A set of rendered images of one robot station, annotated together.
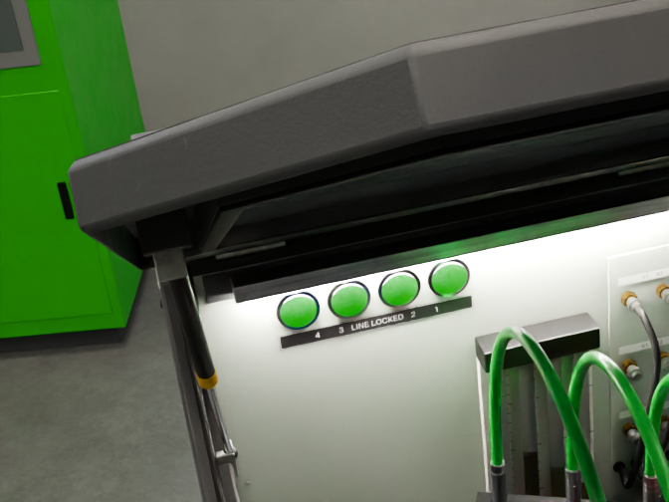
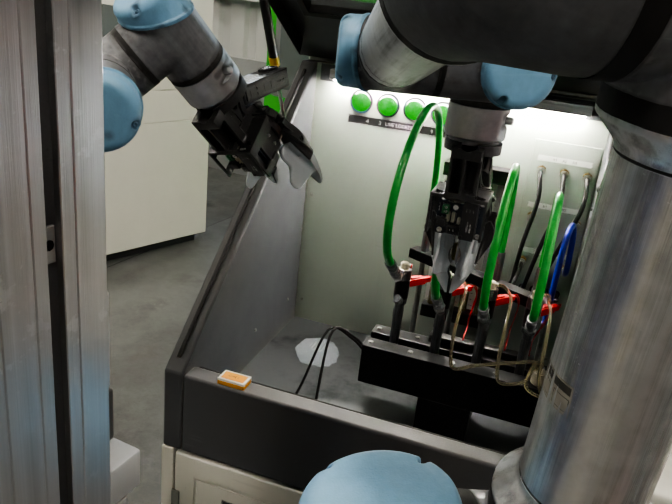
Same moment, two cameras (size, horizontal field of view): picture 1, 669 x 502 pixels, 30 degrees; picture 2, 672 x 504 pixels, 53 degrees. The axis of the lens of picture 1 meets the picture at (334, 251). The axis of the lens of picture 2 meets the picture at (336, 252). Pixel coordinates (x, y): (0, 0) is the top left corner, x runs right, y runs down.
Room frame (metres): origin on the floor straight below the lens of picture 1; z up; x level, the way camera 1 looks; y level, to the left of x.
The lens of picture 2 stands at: (-0.14, -0.57, 1.59)
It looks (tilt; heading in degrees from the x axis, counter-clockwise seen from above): 21 degrees down; 25
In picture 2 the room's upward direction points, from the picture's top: 6 degrees clockwise
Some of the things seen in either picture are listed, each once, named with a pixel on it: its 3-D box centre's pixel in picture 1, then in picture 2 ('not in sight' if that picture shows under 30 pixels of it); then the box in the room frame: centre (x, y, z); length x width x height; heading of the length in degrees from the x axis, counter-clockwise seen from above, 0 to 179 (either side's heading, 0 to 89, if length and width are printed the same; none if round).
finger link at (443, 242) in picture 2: not in sight; (439, 262); (0.68, -0.34, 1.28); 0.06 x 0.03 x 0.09; 8
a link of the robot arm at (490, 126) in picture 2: not in sight; (479, 123); (0.68, -0.35, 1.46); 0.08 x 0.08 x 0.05
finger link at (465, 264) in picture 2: not in sight; (463, 267); (0.68, -0.37, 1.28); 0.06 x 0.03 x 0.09; 8
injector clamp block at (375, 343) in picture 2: not in sight; (448, 388); (0.99, -0.31, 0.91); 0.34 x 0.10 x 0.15; 98
